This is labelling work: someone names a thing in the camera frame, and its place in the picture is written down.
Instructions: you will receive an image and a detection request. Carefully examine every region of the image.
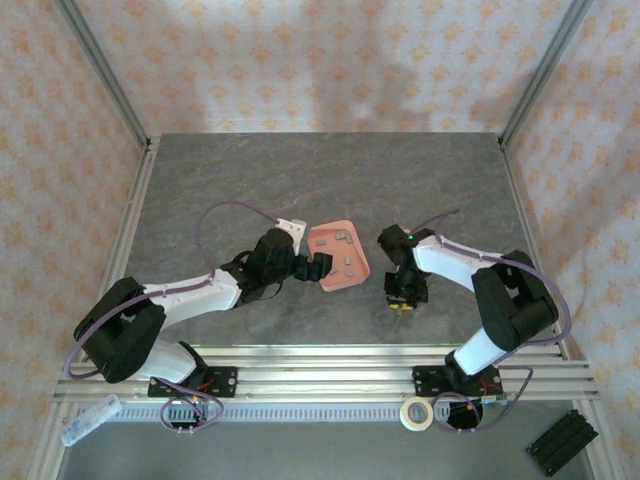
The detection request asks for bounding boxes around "pink plastic tray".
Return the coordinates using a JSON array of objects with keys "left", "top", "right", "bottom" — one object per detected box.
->
[{"left": 306, "top": 218, "right": 373, "bottom": 294}]

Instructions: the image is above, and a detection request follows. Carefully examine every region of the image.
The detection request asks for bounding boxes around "white tape roll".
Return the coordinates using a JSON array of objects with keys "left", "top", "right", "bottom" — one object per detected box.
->
[{"left": 399, "top": 396, "right": 435, "bottom": 431}]

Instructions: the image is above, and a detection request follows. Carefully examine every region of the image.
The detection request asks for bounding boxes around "black aluminium extrusion piece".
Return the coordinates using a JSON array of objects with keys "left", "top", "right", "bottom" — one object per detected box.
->
[{"left": 524, "top": 408, "right": 600, "bottom": 479}]

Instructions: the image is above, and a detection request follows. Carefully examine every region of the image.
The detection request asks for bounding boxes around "clear plastic bottle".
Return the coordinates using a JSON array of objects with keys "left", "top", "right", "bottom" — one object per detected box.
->
[{"left": 59, "top": 393, "right": 123, "bottom": 448}]

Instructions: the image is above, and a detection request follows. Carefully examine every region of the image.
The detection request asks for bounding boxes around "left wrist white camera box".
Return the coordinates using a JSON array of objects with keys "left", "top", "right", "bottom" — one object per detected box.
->
[{"left": 276, "top": 217, "right": 307, "bottom": 255}]

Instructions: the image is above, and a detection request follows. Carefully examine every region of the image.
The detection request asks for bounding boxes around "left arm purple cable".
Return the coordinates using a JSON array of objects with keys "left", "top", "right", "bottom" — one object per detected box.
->
[{"left": 67, "top": 201, "right": 284, "bottom": 435}]

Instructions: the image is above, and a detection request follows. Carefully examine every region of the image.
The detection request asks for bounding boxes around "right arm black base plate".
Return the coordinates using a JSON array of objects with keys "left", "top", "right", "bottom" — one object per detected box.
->
[{"left": 411, "top": 365, "right": 506, "bottom": 400}]

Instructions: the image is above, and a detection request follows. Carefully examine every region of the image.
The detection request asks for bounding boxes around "aluminium front rail beam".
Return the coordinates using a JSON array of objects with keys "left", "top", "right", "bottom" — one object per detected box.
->
[{"left": 52, "top": 343, "right": 601, "bottom": 404}]

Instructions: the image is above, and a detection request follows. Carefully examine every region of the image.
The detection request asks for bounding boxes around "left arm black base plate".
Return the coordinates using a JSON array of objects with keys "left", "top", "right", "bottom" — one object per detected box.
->
[{"left": 147, "top": 366, "right": 238, "bottom": 400}]

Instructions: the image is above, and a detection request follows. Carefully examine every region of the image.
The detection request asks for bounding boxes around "grey slotted cable duct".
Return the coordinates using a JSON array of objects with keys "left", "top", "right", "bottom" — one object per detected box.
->
[{"left": 107, "top": 402, "right": 454, "bottom": 424}]

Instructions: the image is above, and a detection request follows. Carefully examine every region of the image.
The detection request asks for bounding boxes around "aluminium side rail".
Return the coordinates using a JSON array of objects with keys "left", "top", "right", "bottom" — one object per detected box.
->
[
  {"left": 81, "top": 135, "right": 162, "bottom": 359},
  {"left": 497, "top": 135, "right": 571, "bottom": 361}
]

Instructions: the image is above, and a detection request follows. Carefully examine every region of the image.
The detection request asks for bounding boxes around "aluminium upright post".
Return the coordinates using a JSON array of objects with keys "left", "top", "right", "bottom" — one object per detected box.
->
[
  {"left": 498, "top": 0, "right": 597, "bottom": 150},
  {"left": 52, "top": 0, "right": 152, "bottom": 150}
]

